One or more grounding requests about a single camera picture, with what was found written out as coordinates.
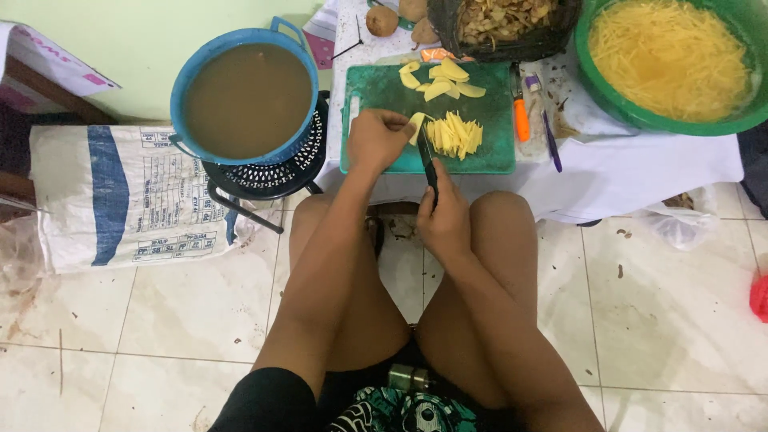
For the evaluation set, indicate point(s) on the person's left hand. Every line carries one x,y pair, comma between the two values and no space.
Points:
375,143

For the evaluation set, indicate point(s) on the person's right hand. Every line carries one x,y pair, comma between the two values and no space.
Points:
447,223

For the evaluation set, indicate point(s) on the single yellow potato slice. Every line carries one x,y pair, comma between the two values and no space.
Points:
418,123

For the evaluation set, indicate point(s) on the black kitchen knife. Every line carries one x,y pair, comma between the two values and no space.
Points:
426,155

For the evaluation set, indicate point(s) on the green plastic cutting board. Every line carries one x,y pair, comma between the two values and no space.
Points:
384,90

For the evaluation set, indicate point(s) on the person's right leg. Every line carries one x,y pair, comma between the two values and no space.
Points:
498,240

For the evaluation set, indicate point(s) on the person's leg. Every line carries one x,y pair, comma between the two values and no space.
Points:
366,324
498,240

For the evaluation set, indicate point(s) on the dark sandal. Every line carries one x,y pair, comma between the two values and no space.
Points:
376,237

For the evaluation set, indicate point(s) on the heap of cut potato sticks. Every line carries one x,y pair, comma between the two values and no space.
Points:
455,135

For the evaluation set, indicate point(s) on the pile of yellow potato slices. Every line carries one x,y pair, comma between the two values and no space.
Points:
447,81

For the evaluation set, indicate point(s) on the black plastic stool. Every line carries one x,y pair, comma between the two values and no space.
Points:
282,171

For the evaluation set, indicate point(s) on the thin black stick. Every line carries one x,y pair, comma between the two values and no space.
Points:
354,39

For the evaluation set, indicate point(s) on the orange plastic wrapper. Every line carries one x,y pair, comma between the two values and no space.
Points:
435,54

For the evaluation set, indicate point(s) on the unpeeled brown potato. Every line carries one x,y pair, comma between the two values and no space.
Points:
413,9
425,33
382,21

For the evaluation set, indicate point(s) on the person's left leg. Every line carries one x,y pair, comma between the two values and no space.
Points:
366,324

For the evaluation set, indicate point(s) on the blue basin with brown water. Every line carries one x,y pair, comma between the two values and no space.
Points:
247,99

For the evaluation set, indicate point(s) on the small metal cylinder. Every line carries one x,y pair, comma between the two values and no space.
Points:
409,378

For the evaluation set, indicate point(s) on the black bag of potato peels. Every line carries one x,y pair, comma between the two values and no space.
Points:
504,27

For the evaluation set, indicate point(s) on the white tablecloth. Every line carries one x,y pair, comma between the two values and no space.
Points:
630,171

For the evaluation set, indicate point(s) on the teal printed shirt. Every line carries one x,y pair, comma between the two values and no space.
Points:
402,414

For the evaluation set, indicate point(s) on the green plastic basin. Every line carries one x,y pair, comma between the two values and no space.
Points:
606,105

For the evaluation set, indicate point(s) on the clear plastic bag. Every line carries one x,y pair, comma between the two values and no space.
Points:
681,222

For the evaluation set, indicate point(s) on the black shorts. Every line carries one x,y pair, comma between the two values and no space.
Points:
270,402

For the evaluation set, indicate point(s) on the white woven sack blue print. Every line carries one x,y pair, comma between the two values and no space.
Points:
120,198

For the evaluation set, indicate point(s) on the potato sticks soaking in water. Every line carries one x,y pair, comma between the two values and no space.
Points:
669,57

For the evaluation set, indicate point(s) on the dark cloth bundle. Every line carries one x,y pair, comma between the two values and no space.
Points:
755,171

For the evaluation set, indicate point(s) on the red plastic object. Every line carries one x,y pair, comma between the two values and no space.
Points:
760,299

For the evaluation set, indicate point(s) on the brown wooden furniture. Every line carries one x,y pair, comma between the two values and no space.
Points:
54,99

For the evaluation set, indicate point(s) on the white bag with pink print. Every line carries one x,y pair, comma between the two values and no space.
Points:
42,57

